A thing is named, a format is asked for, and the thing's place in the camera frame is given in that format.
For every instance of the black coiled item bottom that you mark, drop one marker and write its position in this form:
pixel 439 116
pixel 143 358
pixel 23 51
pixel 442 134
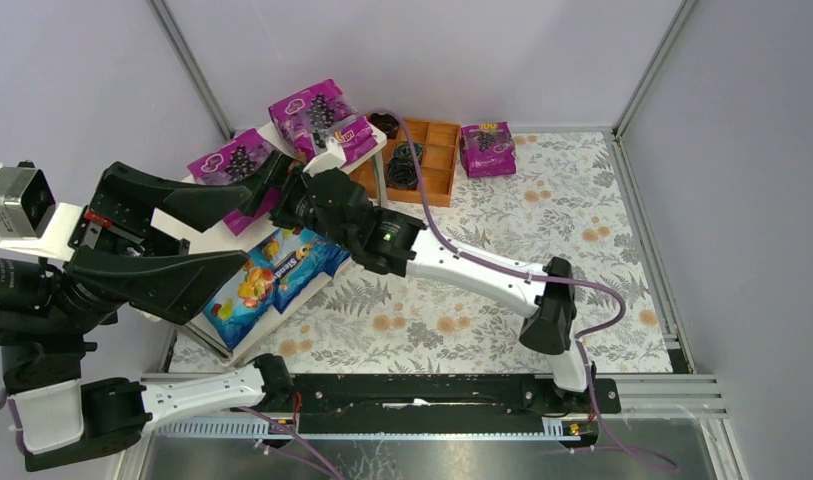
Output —
pixel 401 175

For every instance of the orange wooden compartment tray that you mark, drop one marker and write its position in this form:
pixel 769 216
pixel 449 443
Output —
pixel 441 140

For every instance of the floral patterned table mat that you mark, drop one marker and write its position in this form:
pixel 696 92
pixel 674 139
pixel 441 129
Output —
pixel 563 201

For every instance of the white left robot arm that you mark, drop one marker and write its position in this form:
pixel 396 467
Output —
pixel 61 420

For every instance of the black coiled item top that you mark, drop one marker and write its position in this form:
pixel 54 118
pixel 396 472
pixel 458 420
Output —
pixel 386 123

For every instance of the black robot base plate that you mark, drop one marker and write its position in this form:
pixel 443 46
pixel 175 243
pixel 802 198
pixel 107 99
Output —
pixel 403 398

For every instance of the black coiled item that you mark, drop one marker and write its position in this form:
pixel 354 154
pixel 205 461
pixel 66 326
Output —
pixel 403 151
pixel 386 123
pixel 401 175

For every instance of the purple candy bag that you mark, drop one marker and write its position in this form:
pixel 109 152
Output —
pixel 308 119
pixel 487 150
pixel 236 161

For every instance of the slotted cable duct rail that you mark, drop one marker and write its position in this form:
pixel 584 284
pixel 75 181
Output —
pixel 498 428

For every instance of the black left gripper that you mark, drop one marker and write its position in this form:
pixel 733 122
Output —
pixel 100 240

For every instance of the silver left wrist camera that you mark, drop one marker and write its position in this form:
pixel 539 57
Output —
pixel 32 222

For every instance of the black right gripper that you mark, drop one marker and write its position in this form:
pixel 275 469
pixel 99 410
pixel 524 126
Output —
pixel 300 201

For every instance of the blue candy bag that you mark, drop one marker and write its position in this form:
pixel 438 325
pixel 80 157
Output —
pixel 243 300
pixel 297 257

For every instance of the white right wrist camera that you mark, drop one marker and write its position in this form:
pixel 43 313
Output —
pixel 333 157

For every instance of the black coiled item middle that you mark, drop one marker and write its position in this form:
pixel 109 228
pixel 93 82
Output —
pixel 403 151

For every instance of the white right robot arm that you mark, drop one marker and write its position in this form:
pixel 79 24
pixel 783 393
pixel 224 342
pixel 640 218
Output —
pixel 388 242

